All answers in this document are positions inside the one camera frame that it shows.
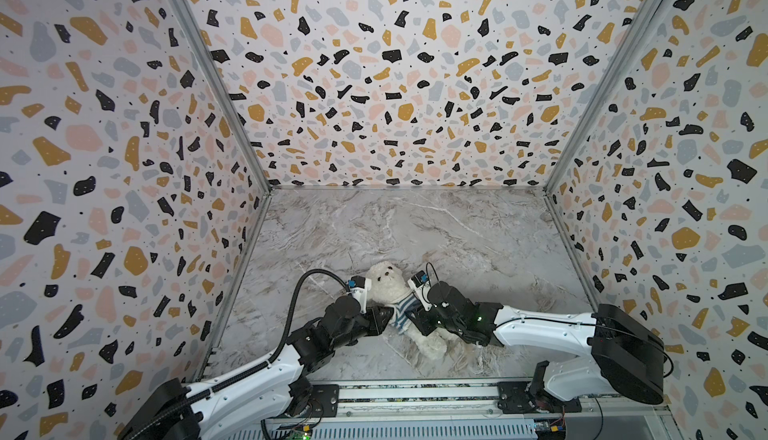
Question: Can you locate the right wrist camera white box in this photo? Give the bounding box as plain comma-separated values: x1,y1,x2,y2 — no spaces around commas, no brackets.
407,270,432,311

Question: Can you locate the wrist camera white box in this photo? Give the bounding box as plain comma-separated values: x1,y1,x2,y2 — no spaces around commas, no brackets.
348,275,371,314
407,270,432,311

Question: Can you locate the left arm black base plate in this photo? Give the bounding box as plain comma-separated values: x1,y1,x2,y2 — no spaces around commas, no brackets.
266,377,340,419

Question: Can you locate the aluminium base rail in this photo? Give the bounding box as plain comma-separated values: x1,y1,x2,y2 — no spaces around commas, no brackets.
224,378,682,439

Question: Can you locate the left black corrugated cable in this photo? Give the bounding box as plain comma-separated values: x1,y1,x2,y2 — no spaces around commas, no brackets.
122,268,352,440

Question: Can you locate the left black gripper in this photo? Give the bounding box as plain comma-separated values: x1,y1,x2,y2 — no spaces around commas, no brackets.
335,304,399,351

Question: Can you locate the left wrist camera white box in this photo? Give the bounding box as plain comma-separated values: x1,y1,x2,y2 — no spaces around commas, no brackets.
348,275,371,314

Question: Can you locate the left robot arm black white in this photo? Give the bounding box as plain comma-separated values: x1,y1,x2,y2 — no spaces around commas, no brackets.
119,295,394,439

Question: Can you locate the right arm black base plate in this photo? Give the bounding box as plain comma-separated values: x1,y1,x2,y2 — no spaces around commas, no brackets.
497,381,582,415

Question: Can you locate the right thin black cable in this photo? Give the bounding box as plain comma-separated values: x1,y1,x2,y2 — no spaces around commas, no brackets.
515,316,676,381

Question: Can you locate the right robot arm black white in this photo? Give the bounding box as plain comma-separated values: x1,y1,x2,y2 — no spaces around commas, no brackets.
407,273,668,406

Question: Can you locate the blue white striped knit sweater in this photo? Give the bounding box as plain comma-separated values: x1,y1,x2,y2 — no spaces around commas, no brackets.
389,293,423,332

